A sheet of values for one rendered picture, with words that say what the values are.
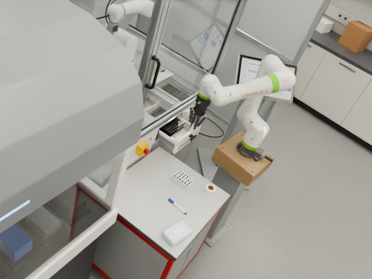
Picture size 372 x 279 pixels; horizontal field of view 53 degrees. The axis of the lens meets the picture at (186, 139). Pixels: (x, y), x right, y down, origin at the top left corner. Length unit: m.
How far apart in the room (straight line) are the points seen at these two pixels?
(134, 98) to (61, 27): 0.35
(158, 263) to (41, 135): 1.21
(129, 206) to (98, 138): 0.87
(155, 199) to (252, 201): 1.56
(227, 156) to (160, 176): 0.48
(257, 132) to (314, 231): 1.53
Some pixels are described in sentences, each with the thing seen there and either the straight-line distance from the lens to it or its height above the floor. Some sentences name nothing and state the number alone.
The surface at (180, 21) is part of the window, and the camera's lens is 1.99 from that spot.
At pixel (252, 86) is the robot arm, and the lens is 2.17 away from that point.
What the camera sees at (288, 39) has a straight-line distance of 3.80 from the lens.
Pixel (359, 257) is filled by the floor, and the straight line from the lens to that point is 3.83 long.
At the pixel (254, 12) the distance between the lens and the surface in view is 3.92.
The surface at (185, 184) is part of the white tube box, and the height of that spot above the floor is 0.80.
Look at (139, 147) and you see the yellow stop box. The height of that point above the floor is 0.91.
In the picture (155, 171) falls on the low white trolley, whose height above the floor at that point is 0.76.
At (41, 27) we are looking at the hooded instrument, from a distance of 1.40.
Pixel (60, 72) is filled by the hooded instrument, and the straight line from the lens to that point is 1.26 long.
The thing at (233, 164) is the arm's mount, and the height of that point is 0.85.
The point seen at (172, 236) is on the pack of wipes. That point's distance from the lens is 2.03.
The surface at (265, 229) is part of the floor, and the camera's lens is 3.45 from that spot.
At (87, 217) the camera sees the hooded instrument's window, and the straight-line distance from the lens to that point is 1.72.
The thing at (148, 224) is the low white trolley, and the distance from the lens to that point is 2.09.
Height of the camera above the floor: 2.40
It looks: 38 degrees down
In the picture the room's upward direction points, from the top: 20 degrees clockwise
